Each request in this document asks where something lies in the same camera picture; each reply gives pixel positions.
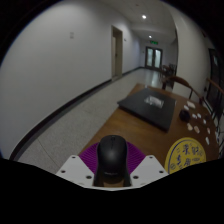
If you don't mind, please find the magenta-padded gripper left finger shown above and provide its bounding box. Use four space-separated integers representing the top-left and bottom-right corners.
55 142 101 188

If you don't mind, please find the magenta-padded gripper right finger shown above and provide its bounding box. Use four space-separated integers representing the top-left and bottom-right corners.
124 141 169 188

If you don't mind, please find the black computer mouse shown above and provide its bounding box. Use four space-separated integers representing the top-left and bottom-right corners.
96 134 129 178

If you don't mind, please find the round yellow cartoon mouse pad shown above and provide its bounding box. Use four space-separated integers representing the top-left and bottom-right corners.
164 136 214 175

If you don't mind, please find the closed black laptop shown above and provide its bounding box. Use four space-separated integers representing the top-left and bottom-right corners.
117 87 177 132

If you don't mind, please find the small black box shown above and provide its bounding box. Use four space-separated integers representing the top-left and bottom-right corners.
178 109 191 122

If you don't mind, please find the wooden armchair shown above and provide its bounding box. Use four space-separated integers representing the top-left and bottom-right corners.
159 63 178 76
162 75 205 106

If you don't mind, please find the wood-topped black metal railing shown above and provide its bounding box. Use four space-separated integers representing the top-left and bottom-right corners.
205 77 224 148

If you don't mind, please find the glass double door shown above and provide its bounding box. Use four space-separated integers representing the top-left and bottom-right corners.
144 46 164 70

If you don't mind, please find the dark framed window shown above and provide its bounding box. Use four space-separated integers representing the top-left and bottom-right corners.
208 48 222 108

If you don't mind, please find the pale corridor door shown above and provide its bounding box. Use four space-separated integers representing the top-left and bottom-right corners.
111 25 124 81

